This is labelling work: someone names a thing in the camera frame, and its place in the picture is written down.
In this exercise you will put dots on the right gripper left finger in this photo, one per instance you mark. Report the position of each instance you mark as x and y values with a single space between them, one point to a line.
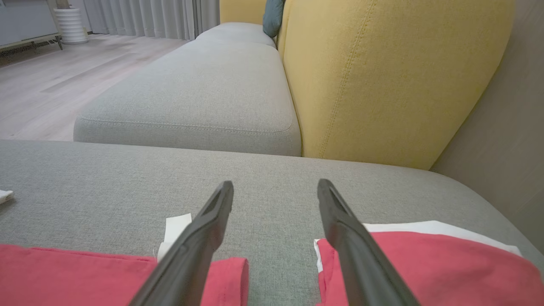
191 255

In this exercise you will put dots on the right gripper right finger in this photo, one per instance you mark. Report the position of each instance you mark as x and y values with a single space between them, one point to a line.
357 255

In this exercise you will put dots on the red and white sports garment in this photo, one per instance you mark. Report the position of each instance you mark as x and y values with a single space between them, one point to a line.
446 272

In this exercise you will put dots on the large grey sofa seat cushion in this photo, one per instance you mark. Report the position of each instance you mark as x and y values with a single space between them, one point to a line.
272 187

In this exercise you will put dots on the yellow sofa backrest cushion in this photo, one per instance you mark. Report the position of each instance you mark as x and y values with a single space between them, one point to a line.
391 76
242 10

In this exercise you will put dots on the grey pleated curtain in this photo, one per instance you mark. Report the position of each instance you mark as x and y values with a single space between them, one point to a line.
148 17

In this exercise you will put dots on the teal throw pillow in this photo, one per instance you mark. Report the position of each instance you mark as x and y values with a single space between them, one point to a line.
273 17

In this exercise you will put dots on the white ribbed plant pot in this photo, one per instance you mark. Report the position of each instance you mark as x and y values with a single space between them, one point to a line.
71 25

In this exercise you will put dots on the grey cabinet with wooden base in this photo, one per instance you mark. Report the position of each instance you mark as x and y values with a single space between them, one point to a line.
25 17

